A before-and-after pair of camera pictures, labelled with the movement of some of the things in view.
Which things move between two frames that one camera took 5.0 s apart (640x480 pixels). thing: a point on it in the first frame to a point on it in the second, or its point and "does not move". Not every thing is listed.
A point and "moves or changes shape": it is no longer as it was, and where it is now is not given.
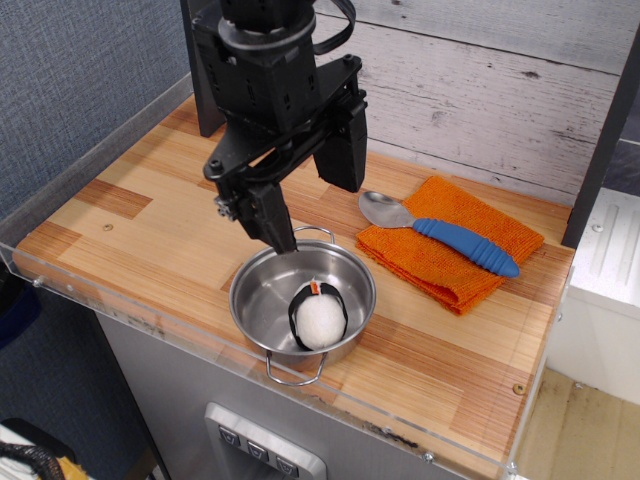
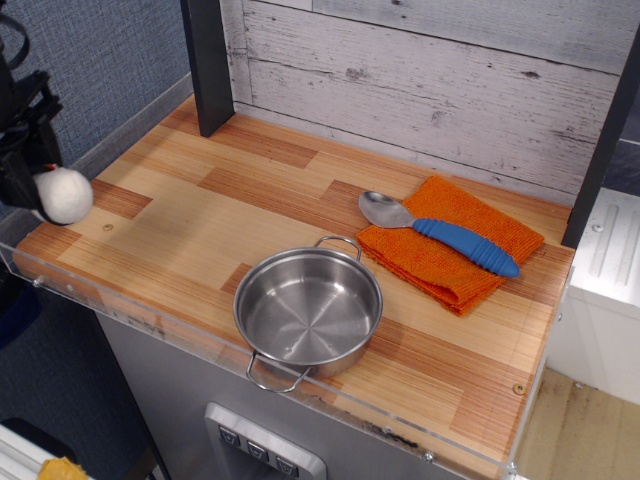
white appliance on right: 596,341 does not move
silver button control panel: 240,448 does not move
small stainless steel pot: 267,283 moves or changes shape
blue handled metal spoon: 384,209 does not move
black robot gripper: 276,104 to 29,138
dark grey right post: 610,142 does not move
